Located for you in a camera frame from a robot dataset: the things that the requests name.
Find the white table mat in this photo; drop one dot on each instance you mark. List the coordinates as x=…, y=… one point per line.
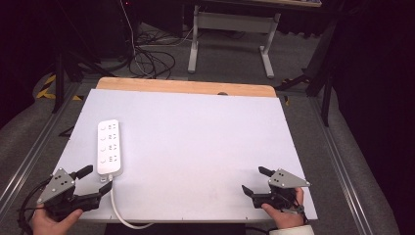
x=195, y=147

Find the wooden desk top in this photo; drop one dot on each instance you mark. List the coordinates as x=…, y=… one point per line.
x=277, y=2

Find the white power strip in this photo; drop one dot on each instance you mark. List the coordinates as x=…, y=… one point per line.
x=109, y=147

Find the aluminium floor rail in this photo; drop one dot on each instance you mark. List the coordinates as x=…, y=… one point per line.
x=29, y=153
x=341, y=169

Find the white metal desk frame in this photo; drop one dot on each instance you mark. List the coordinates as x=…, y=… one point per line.
x=233, y=21

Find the person's left hand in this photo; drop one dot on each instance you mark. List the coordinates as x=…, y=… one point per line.
x=49, y=225

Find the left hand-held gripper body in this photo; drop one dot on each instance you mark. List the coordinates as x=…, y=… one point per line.
x=55, y=187

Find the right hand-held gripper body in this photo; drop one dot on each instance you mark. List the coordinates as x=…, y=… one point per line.
x=287, y=181

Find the black tripod stand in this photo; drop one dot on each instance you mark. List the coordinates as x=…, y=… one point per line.
x=321, y=75
x=59, y=75

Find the person's right hand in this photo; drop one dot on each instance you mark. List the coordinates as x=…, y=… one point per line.
x=287, y=220

